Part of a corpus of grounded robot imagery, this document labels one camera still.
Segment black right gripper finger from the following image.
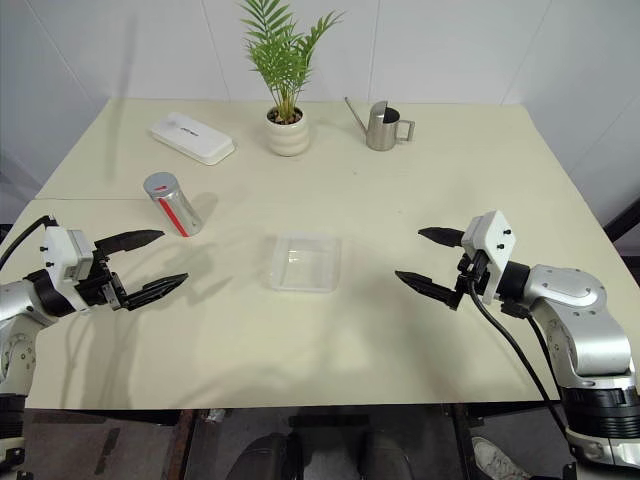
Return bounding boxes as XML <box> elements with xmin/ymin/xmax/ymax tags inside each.
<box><xmin>417</xmin><ymin>226</ymin><xmax>467</xmax><ymax>248</ymax></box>
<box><xmin>394</xmin><ymin>269</ymin><xmax>464</xmax><ymax>312</ymax></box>

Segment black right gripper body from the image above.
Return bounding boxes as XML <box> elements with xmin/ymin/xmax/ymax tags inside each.
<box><xmin>453</xmin><ymin>249</ymin><xmax>495</xmax><ymax>307</ymax></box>

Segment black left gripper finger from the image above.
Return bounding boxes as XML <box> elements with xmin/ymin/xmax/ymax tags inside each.
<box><xmin>121</xmin><ymin>272</ymin><xmax>190</xmax><ymax>312</ymax></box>
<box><xmin>93</xmin><ymin>229</ymin><xmax>167</xmax><ymax>256</ymax></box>

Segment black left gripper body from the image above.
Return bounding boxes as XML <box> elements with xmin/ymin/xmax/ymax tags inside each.
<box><xmin>74</xmin><ymin>247</ymin><xmax>127</xmax><ymax>313</ymax></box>

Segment silver and red can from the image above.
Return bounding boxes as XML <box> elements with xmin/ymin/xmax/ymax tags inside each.
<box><xmin>142</xmin><ymin>171</ymin><xmax>206</xmax><ymax>239</ymax></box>

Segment clear plastic container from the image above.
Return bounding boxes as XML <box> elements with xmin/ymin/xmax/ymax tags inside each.
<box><xmin>264</xmin><ymin>232</ymin><xmax>344</xmax><ymax>294</ymax></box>

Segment white flat rectangular case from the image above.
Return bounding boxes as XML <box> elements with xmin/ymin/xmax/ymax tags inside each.
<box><xmin>147</xmin><ymin>111</ymin><xmax>238</xmax><ymax>168</ymax></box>

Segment steel watering can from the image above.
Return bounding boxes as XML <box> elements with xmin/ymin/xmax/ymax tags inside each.
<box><xmin>343</xmin><ymin>97</ymin><xmax>417</xmax><ymax>152</ymax></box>

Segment rusty table leg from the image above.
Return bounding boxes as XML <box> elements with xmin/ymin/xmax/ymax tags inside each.
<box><xmin>164</xmin><ymin>409</ymin><xmax>196</xmax><ymax>480</ymax></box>

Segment black table leg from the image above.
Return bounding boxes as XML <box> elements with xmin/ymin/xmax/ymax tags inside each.
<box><xmin>448</xmin><ymin>403</ymin><xmax>479</xmax><ymax>480</ymax></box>

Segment black slanted pole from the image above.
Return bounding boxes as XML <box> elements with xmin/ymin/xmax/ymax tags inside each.
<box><xmin>601</xmin><ymin>196</ymin><xmax>640</xmax><ymax>242</ymax></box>

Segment cream ribbed plant pot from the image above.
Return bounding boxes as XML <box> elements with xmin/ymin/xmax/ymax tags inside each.
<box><xmin>263</xmin><ymin>105</ymin><xmax>312</xmax><ymax>158</ymax></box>

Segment white sneaker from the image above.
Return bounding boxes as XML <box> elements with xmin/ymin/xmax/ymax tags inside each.
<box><xmin>471</xmin><ymin>435</ymin><xmax>535</xmax><ymax>480</ymax></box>

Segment green palm plant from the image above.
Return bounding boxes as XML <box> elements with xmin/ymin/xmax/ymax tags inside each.
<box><xmin>237</xmin><ymin>0</ymin><xmax>347</xmax><ymax>126</ymax></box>

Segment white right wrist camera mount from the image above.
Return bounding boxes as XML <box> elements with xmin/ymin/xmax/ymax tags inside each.
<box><xmin>459</xmin><ymin>209</ymin><xmax>520</xmax><ymax>302</ymax></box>

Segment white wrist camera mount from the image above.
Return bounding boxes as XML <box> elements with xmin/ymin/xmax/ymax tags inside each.
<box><xmin>459</xmin><ymin>209</ymin><xmax>520</xmax><ymax>302</ymax></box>
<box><xmin>41</xmin><ymin>224</ymin><xmax>96</xmax><ymax>312</ymax></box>

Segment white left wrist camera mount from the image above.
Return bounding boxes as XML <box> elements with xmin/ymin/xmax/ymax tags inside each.
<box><xmin>41</xmin><ymin>224</ymin><xmax>96</xmax><ymax>312</ymax></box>

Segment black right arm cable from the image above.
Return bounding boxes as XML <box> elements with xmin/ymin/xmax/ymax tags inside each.
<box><xmin>467</xmin><ymin>277</ymin><xmax>572</xmax><ymax>441</ymax></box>

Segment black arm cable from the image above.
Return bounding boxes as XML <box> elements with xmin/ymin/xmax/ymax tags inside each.
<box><xmin>467</xmin><ymin>277</ymin><xmax>572</xmax><ymax>441</ymax></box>
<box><xmin>0</xmin><ymin>214</ymin><xmax>57</xmax><ymax>274</ymax></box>

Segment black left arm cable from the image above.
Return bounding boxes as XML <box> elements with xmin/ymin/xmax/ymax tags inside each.
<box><xmin>0</xmin><ymin>214</ymin><xmax>57</xmax><ymax>274</ymax></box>

